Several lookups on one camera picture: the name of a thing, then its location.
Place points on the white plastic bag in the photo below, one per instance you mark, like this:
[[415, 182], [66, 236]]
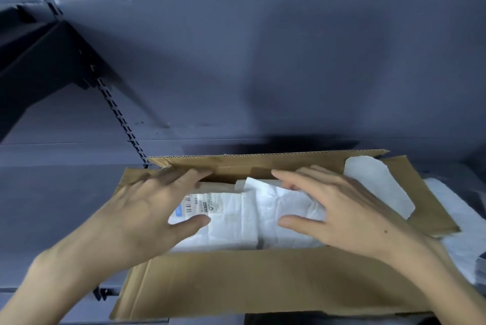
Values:
[[463, 233]]

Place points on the black slotted shelf rail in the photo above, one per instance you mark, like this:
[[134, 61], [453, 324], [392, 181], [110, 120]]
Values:
[[117, 112]]

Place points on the black shelf bracket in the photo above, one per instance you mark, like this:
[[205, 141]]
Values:
[[49, 70]]

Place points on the person's left forearm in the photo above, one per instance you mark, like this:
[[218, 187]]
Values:
[[45, 290]]

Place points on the white packet with barcode label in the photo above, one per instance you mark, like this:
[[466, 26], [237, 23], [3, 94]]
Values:
[[227, 222]]

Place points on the person's left hand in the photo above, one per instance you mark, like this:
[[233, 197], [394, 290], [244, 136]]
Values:
[[129, 222]]

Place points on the person's right hand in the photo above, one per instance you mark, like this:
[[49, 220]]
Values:
[[357, 222]]

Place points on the plain white packet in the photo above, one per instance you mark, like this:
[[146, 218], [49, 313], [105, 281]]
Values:
[[288, 203]]

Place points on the person's right forearm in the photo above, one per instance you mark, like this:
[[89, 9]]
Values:
[[448, 283]]

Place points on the white paper sheet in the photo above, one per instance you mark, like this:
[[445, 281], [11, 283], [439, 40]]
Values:
[[379, 184]]

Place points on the person's left thumb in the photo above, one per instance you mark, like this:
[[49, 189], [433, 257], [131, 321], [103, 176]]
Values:
[[188, 228]]

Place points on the person's right thumb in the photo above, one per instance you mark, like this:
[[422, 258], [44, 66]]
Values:
[[303, 225]]

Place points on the brown cardboard box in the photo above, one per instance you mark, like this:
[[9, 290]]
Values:
[[265, 283]]

